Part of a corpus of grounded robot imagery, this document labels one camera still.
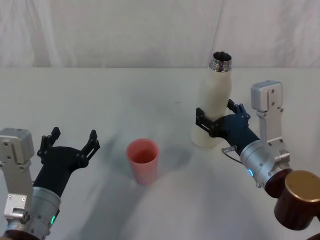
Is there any white table cloth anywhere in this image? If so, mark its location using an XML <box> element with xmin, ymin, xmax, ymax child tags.
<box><xmin>0</xmin><ymin>66</ymin><xmax>320</xmax><ymax>240</ymax></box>

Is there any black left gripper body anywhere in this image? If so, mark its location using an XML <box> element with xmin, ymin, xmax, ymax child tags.
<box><xmin>33</xmin><ymin>146</ymin><xmax>87</xmax><ymax>199</ymax></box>

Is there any pink cup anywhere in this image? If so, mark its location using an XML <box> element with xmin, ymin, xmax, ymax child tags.
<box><xmin>125</xmin><ymin>138</ymin><xmax>160</xmax><ymax>186</ymax></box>

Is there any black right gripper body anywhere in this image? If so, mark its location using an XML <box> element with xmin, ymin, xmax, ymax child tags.
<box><xmin>209</xmin><ymin>113</ymin><xmax>261</xmax><ymax>152</ymax></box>

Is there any cream vacuum bottle steel neck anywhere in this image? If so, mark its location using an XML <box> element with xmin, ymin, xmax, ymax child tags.
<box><xmin>191</xmin><ymin>50</ymin><xmax>234</xmax><ymax>148</ymax></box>

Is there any wrinkled white curtain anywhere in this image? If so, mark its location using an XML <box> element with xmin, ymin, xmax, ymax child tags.
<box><xmin>0</xmin><ymin>0</ymin><xmax>320</xmax><ymax>69</ymax></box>

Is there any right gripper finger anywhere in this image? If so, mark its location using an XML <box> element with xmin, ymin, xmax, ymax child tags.
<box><xmin>194</xmin><ymin>107</ymin><xmax>217</xmax><ymax>138</ymax></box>
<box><xmin>226</xmin><ymin>99</ymin><xmax>251</xmax><ymax>121</ymax></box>

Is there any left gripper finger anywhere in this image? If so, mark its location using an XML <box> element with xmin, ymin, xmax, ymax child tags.
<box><xmin>37</xmin><ymin>126</ymin><xmax>61</xmax><ymax>157</ymax></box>
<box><xmin>76</xmin><ymin>129</ymin><xmax>100</xmax><ymax>168</ymax></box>

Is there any thin dark gripper cable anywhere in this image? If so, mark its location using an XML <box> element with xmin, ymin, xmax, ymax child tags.
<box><xmin>221</xmin><ymin>146</ymin><xmax>245</xmax><ymax>166</ymax></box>

